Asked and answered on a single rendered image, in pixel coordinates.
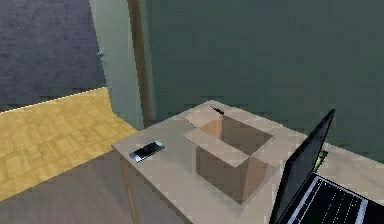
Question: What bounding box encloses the green object behind laptop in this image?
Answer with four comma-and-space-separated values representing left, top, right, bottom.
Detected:
316, 149, 330, 168

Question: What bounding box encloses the black laptop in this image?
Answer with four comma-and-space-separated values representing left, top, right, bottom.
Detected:
269, 108, 384, 224

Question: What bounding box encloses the black pen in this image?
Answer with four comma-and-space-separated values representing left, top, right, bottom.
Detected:
209, 105, 226, 116

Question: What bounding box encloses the black mobile phone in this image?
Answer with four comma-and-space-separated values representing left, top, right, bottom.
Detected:
128, 140, 166, 164

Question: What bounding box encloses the beige table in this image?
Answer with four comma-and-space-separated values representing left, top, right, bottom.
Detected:
111, 99, 384, 224

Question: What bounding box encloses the open cardboard box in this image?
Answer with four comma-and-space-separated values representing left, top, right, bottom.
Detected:
182, 105, 292, 205

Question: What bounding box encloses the pale green room door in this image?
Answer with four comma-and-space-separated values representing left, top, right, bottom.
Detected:
88, 0, 145, 130

